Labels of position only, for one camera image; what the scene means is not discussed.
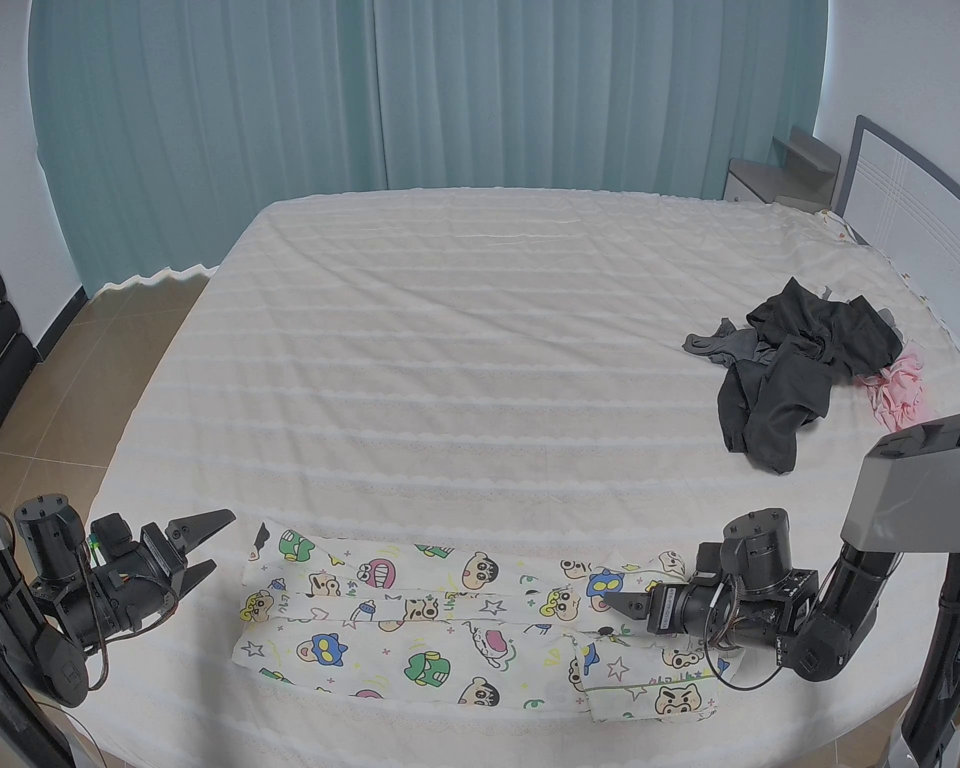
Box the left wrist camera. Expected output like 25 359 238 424
88 513 135 560

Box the grey bedside table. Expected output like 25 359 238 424
723 126 843 211

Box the pink garment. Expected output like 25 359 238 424
858 345 935 432

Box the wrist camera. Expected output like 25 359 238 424
88 513 135 560
693 541 727 585

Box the black garment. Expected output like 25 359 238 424
716 276 905 475

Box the black cable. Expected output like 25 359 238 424
82 588 183 693
701 633 785 693

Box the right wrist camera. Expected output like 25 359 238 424
693 541 727 585

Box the black chest of drawers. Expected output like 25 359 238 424
0 273 39 429

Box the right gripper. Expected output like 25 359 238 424
649 580 734 640

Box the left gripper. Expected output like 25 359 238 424
82 508 237 636

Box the bed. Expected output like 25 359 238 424
63 112 960 768

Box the white printed pyjama top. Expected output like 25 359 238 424
231 521 744 725

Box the blue-green curtain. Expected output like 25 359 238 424
26 0 830 297

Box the grey garment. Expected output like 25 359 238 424
682 315 759 369

